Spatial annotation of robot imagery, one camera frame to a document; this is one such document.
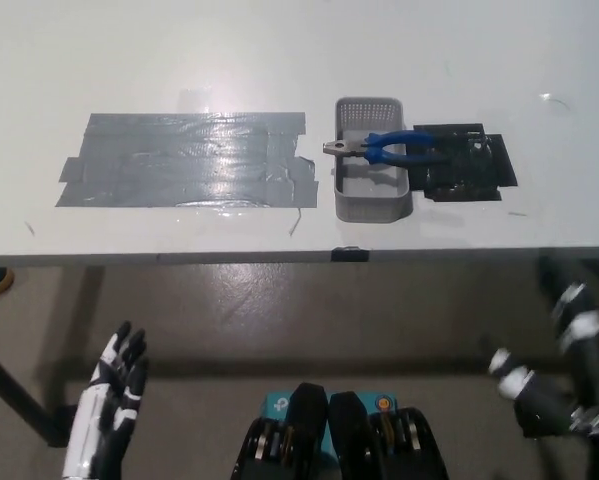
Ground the small black tape piece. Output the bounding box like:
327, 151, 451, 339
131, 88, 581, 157
330, 245, 370, 264

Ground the black robot body with teal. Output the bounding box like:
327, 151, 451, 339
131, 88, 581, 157
233, 381, 451, 480

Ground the grey perforated plastic container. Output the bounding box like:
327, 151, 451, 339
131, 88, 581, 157
334, 96, 414, 223

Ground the blue handled plier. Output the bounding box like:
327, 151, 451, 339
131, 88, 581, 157
322, 130, 451, 167

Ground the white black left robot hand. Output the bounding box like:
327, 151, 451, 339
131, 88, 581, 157
62, 321, 151, 480

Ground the thin curved wire scrap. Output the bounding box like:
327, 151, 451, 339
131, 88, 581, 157
539, 91, 571, 110

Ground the black table leg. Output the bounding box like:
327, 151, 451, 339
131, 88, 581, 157
0, 339, 80, 448

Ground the black tape patch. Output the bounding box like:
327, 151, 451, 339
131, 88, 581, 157
410, 121, 521, 204

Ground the grey duct tape patch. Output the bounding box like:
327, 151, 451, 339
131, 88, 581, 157
54, 112, 321, 210

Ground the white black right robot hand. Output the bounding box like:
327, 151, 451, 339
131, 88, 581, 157
487, 257, 599, 442

